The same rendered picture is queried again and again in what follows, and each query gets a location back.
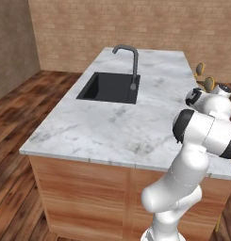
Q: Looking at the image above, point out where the black sink basin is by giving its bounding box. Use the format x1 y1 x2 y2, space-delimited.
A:
75 72 141 105

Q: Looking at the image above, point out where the yellow stool with round back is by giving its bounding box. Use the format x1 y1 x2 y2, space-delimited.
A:
204 76 216 94
193 61 206 78

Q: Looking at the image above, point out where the grey curved tap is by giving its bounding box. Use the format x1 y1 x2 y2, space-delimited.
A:
111 44 140 91

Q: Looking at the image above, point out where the wooden island cabinet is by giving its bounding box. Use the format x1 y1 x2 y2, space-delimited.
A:
27 154 231 241

